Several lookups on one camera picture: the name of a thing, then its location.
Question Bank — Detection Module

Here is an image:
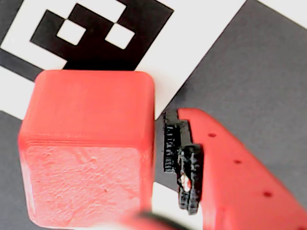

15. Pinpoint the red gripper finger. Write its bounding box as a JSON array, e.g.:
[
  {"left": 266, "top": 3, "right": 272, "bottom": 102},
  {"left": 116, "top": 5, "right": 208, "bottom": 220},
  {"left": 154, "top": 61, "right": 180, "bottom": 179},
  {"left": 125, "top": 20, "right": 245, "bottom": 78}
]
[
  {"left": 163, "top": 107, "right": 307, "bottom": 230},
  {"left": 105, "top": 210, "right": 188, "bottom": 230}
]

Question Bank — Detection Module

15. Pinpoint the red cube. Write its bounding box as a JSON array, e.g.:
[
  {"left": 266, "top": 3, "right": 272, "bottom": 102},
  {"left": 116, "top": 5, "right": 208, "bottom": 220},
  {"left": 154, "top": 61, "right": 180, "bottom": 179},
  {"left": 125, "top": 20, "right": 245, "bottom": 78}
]
[{"left": 18, "top": 69, "right": 156, "bottom": 227}]

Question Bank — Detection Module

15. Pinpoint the black white marker checkerboard mat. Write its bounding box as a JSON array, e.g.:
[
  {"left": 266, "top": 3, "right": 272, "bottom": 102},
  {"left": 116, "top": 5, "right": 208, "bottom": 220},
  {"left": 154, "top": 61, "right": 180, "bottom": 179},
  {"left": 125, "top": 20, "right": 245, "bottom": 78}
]
[{"left": 0, "top": 0, "right": 307, "bottom": 230}]

